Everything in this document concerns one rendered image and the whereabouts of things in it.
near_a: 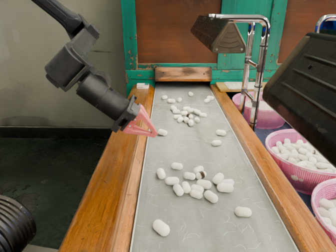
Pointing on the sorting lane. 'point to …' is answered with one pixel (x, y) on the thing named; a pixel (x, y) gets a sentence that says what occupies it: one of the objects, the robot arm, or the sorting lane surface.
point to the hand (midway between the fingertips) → (153, 133)
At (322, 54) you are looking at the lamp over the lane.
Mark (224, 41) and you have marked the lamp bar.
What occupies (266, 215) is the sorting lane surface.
